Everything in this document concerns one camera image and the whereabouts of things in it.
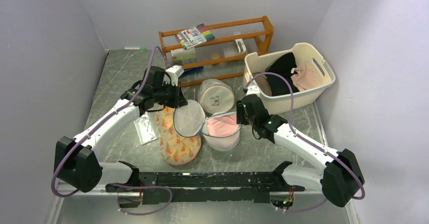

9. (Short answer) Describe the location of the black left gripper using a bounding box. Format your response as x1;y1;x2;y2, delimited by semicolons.
153;80;188;108

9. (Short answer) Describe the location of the pink bra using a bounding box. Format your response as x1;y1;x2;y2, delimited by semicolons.
207;115;238;137

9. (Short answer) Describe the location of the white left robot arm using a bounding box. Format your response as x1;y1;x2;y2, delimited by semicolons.
51;66;187;197

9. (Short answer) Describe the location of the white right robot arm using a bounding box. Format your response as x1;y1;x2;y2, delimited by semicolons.
236;94;365;207

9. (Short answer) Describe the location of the beige mesh laundry bag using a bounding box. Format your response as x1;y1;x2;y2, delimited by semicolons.
197;79;235;114

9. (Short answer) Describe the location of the brown bra cup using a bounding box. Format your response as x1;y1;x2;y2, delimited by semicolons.
253;73;272;97

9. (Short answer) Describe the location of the floral orange laundry bag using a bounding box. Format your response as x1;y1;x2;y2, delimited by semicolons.
156;107;202;166

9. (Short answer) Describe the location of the cream plastic laundry basket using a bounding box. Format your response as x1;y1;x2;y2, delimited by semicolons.
243;42;336;114

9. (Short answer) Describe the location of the blue flat box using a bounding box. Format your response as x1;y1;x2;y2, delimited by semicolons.
179;66;204;78

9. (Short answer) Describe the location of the white green box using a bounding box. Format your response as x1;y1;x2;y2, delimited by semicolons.
170;48;196;61

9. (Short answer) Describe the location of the clear blister pack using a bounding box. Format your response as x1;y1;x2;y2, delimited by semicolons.
134;112;159;146

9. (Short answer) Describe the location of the black garment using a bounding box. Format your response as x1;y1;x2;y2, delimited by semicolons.
265;53;299;97

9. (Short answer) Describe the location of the white clip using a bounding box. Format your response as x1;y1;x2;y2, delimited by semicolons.
235;38;247;54

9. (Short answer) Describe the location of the green white marker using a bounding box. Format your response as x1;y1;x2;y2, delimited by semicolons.
124;47;146;50

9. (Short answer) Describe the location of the colour marker pack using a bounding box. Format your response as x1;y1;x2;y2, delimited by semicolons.
175;23;215;50

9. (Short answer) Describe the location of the pink garment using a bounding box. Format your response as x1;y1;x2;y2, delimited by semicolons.
291;65;319;92

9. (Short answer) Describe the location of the orange wooden shelf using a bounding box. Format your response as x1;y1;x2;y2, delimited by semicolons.
158;16;274;80

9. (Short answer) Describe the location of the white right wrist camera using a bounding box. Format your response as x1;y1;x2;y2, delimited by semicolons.
244;84;261;97

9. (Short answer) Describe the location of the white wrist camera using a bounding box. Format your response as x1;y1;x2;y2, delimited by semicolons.
166;65;184;86
244;84;261;97

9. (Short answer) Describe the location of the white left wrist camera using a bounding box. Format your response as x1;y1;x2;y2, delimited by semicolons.
166;65;184;86

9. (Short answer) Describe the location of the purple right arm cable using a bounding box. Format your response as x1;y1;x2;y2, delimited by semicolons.
243;72;366;214

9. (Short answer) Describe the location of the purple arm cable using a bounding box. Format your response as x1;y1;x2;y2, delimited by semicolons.
51;46;173;216
243;72;366;214

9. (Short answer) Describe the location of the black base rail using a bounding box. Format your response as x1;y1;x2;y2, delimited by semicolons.
105;171;304;205

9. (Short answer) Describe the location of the aluminium frame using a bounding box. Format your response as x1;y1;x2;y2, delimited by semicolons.
45;171;359;224

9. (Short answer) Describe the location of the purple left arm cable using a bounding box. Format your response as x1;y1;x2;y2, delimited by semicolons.
51;46;173;216

